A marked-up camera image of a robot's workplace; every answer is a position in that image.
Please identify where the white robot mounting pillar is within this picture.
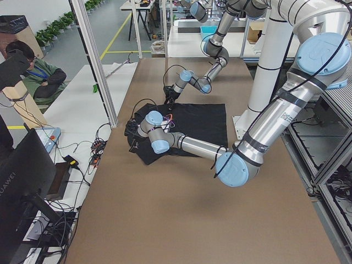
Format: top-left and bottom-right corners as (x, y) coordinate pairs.
(234, 1), (293, 140)

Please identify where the black Huawei monitor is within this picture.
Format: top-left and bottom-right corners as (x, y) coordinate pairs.
(1, 129), (59, 263)

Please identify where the black graphic t-shirt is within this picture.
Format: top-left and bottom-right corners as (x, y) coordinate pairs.
(132, 103), (228, 165)

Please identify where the aluminium frame post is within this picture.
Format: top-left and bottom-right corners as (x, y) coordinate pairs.
(69, 0), (118, 128)

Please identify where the seated person in green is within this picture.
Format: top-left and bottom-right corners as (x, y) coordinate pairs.
(5, 40), (67, 107)

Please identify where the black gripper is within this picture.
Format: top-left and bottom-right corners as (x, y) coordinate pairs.
(163, 86), (180, 106)
(124, 119), (142, 153)

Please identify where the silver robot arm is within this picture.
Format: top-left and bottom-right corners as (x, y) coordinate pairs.
(124, 1), (351, 187)
(163, 1), (267, 105)

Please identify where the teach pendant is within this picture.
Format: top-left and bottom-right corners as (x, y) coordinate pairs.
(35, 127), (61, 153)

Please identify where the power strip with plugs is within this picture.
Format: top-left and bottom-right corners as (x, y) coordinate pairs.
(89, 139), (107, 168)

